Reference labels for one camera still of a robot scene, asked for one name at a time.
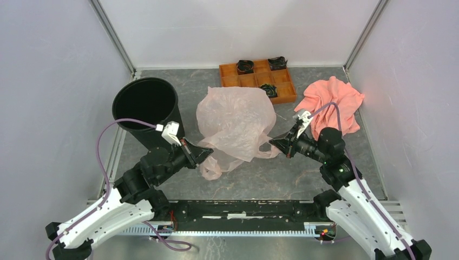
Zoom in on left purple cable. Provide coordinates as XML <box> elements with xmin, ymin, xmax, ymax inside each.
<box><xmin>45</xmin><ymin>118</ymin><xmax>159</xmax><ymax>260</ymax></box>

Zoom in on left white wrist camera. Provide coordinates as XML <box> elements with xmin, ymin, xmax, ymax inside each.
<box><xmin>155</xmin><ymin>121</ymin><xmax>182</xmax><ymax>146</ymax></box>

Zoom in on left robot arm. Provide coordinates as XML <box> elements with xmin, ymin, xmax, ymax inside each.
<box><xmin>45</xmin><ymin>138</ymin><xmax>213</xmax><ymax>259</ymax></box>

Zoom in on black bag roll front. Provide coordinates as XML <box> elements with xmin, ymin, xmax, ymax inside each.
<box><xmin>259</xmin><ymin>83</ymin><xmax>278</xmax><ymax>99</ymax></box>

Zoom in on pink translucent trash bag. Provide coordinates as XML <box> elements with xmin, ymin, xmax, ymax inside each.
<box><xmin>196</xmin><ymin>87</ymin><xmax>280</xmax><ymax>180</ymax></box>

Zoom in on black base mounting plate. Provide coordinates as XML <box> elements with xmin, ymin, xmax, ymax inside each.
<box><xmin>153</xmin><ymin>200</ymin><xmax>331</xmax><ymax>232</ymax></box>

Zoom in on white slotted cable duct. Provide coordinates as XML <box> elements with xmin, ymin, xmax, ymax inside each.
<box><xmin>119</xmin><ymin>224</ymin><xmax>319</xmax><ymax>238</ymax></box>

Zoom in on black bag roll left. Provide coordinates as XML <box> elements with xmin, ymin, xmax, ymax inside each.
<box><xmin>236</xmin><ymin>60</ymin><xmax>254</xmax><ymax>75</ymax></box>

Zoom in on black bag roll right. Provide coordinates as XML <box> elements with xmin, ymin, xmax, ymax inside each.
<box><xmin>267</xmin><ymin>56</ymin><xmax>288</xmax><ymax>71</ymax></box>

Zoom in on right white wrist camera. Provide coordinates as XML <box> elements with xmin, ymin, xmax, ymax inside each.
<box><xmin>293</xmin><ymin>109</ymin><xmax>313</xmax><ymax>138</ymax></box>

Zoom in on orange compartment tray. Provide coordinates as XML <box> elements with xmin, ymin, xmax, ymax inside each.
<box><xmin>219</xmin><ymin>59</ymin><xmax>297</xmax><ymax>105</ymax></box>

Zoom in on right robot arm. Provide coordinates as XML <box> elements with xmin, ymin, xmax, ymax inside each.
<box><xmin>269</xmin><ymin>124</ymin><xmax>432</xmax><ymax>259</ymax></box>

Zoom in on salmon pink cloth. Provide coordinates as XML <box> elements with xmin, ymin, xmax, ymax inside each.
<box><xmin>294</xmin><ymin>76</ymin><xmax>364</xmax><ymax>140</ymax></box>

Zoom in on black bag roll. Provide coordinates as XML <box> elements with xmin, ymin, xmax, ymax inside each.
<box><xmin>267</xmin><ymin>56</ymin><xmax>288</xmax><ymax>71</ymax></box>
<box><xmin>236</xmin><ymin>60</ymin><xmax>254</xmax><ymax>75</ymax></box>
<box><xmin>259</xmin><ymin>83</ymin><xmax>278</xmax><ymax>99</ymax></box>

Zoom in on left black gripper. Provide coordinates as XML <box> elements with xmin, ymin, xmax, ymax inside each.
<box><xmin>156</xmin><ymin>136</ymin><xmax>214</xmax><ymax>185</ymax></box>

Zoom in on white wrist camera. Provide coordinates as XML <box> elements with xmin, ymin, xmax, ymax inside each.
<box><xmin>155</xmin><ymin>121</ymin><xmax>182</xmax><ymax>146</ymax></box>
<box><xmin>293</xmin><ymin>109</ymin><xmax>313</xmax><ymax>138</ymax></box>

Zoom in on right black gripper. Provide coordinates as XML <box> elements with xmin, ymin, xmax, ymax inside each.
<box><xmin>268</xmin><ymin>123</ymin><xmax>327</xmax><ymax>163</ymax></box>

